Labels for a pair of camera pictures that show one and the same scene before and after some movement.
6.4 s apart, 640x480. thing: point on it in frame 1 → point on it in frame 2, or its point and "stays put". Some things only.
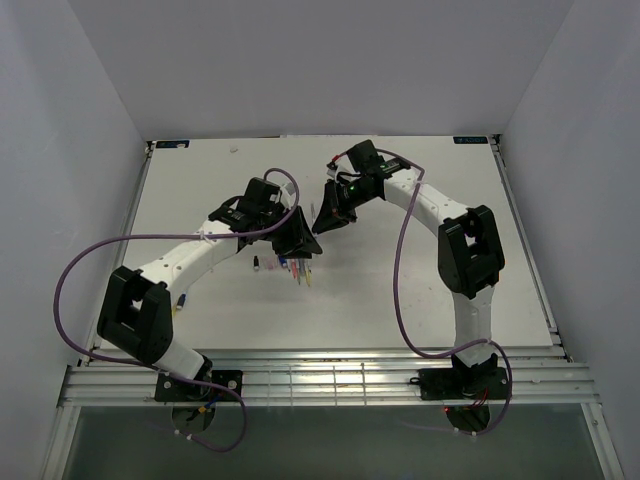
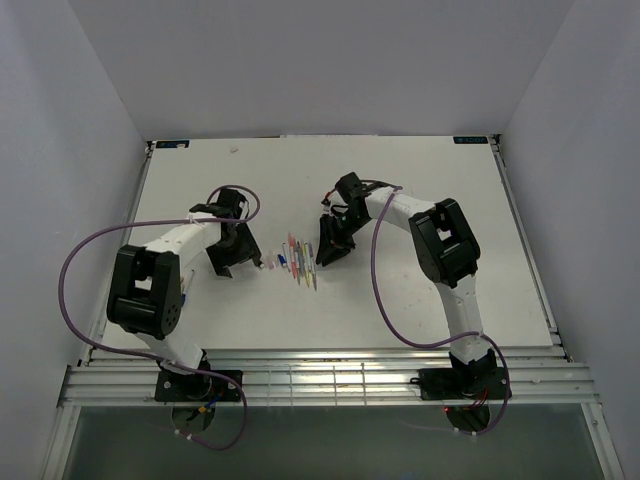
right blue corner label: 470,139 stays put
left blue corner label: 172,143 stays put
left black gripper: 300,240 → 219,260
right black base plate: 460,383 stays put
